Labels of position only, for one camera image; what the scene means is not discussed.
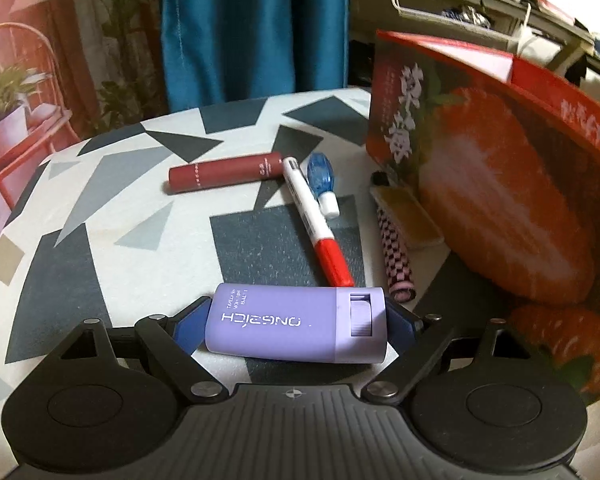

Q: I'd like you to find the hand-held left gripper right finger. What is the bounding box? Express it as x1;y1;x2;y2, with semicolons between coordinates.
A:
362;300;551;406

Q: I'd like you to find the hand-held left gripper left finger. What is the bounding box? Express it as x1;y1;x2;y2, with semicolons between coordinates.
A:
45;297;226;403

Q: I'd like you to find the pink black checkered pen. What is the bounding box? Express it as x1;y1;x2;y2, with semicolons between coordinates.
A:
370;171;417;302

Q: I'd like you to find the purple plastic case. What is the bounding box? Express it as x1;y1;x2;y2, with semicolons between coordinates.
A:
203;282;388;363

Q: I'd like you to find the small white-edged packet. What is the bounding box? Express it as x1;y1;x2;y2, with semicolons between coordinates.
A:
371;187;446;251

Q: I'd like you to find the red and white pen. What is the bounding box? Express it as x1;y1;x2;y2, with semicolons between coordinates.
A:
281;156;356;288

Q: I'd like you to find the dark red lipstick tube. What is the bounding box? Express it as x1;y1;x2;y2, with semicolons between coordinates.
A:
168;151;286;195

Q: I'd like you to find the blue correction tape pen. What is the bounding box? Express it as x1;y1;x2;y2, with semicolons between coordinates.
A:
306;152;341;219

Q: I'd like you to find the red strawberry print box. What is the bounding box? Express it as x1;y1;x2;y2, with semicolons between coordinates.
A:
365;29;600;406

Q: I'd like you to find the printed room scene backdrop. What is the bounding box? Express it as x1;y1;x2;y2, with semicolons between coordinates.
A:
0;0;171;281

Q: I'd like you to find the blue velvet curtain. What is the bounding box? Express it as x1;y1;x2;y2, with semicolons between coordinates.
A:
157;0;353;113

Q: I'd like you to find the cluttered white desk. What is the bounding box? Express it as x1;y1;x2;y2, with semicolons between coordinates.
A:
350;0;600;96

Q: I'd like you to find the white wire basket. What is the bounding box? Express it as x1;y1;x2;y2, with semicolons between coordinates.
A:
385;0;533;36

